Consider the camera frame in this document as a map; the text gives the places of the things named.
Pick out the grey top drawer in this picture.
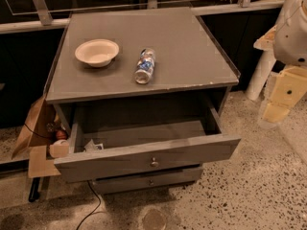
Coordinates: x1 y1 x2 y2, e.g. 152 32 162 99
55 94 240 182

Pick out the grey drawer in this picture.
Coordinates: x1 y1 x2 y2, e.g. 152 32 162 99
92 166 202 195
55 94 240 182

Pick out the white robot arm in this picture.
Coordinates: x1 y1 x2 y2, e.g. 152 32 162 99
254 0 307 124

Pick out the grey bottom drawer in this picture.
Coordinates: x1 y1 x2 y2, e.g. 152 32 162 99
92 166 202 195

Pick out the grey wooden drawer cabinet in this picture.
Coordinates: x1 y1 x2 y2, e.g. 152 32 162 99
43 7 242 196

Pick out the clear plastic water bottle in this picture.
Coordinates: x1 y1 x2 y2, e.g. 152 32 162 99
134 48 155 84

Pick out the white paper bowl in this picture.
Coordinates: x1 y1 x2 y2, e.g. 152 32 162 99
75 39 119 68

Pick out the crumpled white packet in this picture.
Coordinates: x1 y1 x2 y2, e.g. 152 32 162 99
84 140 104 152

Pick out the white tape roll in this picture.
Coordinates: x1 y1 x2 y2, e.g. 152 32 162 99
49 140 69 158

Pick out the brown cardboard box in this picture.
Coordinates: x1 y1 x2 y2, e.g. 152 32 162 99
12 96 60 178

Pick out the white slanted post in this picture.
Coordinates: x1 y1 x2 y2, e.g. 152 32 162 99
245 50 277 102

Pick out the metal railing frame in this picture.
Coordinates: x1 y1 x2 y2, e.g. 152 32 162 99
0 0 289 35

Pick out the black cable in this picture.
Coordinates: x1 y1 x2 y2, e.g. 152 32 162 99
75 179 103 230

